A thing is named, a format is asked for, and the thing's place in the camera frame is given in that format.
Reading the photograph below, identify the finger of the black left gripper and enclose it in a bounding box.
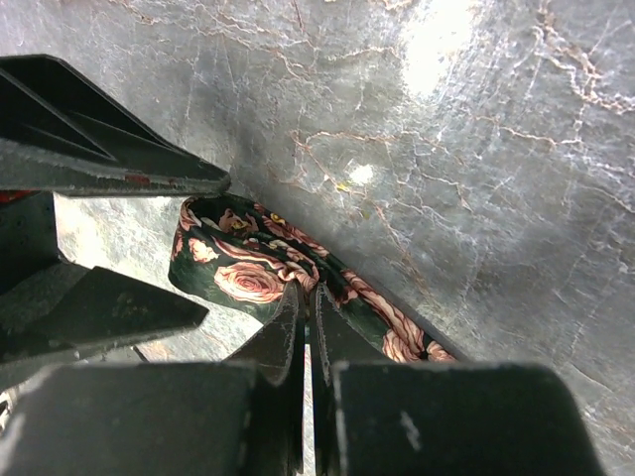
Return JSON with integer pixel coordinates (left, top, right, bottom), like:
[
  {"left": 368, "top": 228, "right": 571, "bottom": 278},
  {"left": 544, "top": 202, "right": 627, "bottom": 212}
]
[
  {"left": 1, "top": 265, "right": 207, "bottom": 377},
  {"left": 1, "top": 54, "right": 230, "bottom": 196}
]

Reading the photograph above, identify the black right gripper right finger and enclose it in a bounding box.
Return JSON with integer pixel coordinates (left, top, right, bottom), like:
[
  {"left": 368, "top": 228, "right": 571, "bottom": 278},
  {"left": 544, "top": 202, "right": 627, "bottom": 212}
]
[{"left": 310, "top": 284, "right": 400, "bottom": 475}]

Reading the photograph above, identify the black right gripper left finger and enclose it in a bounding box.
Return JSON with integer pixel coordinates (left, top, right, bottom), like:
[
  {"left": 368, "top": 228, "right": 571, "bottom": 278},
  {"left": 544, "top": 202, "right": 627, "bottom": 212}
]
[{"left": 229, "top": 282, "right": 306, "bottom": 475}]

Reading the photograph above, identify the black floral rose tie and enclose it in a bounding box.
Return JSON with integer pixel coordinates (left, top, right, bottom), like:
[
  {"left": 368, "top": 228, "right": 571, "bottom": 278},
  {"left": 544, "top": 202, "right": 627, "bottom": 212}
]
[{"left": 168, "top": 193, "right": 455, "bottom": 362}]

